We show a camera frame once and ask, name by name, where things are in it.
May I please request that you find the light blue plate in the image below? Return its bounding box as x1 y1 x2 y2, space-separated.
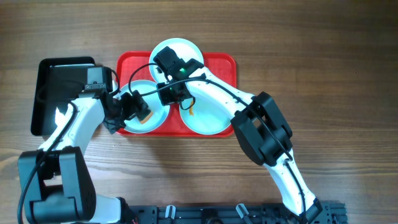
149 38 204 83
179 97 231 135
124 80 170 134

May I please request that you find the orange green sponge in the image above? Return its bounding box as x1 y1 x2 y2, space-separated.
139 112 153 124

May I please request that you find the light blue plate top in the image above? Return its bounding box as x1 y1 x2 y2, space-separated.
149 38 204 83

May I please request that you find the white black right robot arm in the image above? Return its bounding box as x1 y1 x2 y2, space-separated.
153 46 322 223

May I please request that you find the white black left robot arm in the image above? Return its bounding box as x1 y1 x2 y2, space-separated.
17 65 150 223

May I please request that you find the red plastic tray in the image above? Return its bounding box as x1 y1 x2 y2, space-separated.
117 51 237 138

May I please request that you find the black water basin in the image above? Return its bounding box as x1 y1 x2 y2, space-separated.
30 57 95 136

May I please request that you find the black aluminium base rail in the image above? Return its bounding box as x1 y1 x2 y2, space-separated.
124 203 348 224

